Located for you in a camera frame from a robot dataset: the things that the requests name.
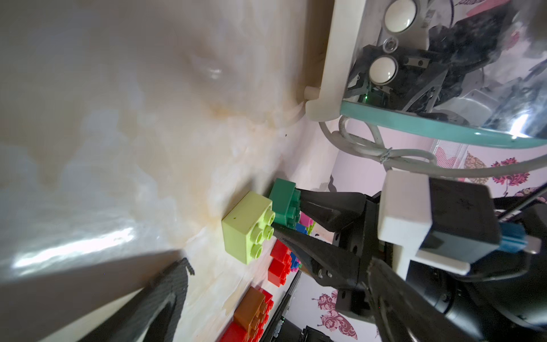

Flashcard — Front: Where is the brown small lego brick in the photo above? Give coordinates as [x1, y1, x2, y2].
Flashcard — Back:
[234, 286, 267, 336]

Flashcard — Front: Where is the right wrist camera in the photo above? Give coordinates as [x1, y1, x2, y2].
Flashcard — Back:
[377, 170, 542, 282]

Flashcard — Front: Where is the mint and cream toaster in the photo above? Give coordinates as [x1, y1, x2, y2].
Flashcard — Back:
[305, 1, 546, 149]

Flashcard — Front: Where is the dark green lego brick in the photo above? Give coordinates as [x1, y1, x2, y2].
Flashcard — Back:
[269, 178, 301, 229]

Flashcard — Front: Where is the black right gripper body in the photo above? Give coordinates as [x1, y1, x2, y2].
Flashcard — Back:
[334, 192, 394, 323]

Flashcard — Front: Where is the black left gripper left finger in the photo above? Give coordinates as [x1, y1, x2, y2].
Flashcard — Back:
[81, 258, 195, 341]

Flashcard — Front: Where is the blue lego brick left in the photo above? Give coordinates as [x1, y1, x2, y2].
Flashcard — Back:
[294, 223, 309, 235]

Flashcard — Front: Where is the lime green small lego brick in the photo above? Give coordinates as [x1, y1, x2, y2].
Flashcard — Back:
[222, 191, 276, 264]

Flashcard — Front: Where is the red long lego brick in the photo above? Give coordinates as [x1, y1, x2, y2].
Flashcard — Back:
[218, 321, 264, 342]

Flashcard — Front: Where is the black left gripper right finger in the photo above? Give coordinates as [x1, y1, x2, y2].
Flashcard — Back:
[367, 259, 474, 341]

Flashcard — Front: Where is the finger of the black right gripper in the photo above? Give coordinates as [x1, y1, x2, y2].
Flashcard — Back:
[273, 224, 367, 291]
[300, 190, 368, 232]

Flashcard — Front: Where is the small red lego brick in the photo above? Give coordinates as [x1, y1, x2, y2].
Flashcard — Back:
[257, 287, 273, 329]
[268, 240, 292, 287]

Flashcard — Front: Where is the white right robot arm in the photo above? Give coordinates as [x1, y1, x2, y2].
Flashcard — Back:
[275, 179, 546, 341]

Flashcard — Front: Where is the pink small lego brick top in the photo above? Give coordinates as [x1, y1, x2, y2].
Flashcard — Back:
[299, 212, 315, 229]

